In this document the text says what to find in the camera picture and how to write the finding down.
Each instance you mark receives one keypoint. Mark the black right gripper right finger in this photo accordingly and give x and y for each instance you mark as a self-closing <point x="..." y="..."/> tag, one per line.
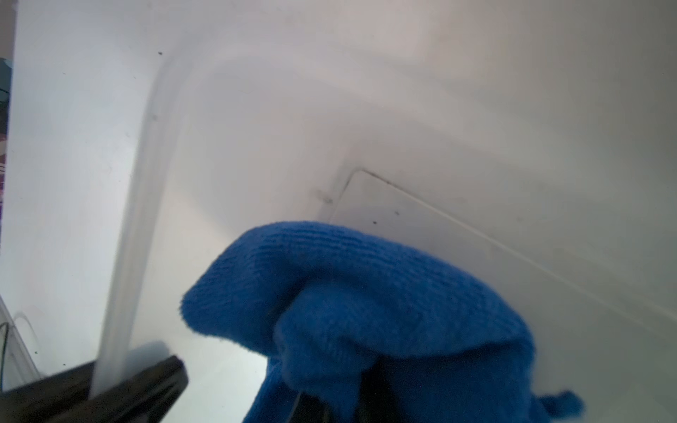
<point x="377" y="403"/>

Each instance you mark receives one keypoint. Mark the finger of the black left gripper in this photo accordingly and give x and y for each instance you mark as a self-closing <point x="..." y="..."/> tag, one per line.
<point x="65" y="397"/>

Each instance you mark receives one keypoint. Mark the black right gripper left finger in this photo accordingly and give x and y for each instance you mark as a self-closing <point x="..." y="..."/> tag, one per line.
<point x="308" y="409"/>

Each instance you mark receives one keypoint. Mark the blue microfibre cloth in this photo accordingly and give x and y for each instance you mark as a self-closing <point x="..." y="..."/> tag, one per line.
<point x="327" y="304"/>

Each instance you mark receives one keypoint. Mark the translucent plastic lunch box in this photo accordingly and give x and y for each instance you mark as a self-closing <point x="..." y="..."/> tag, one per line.
<point x="570" y="214"/>

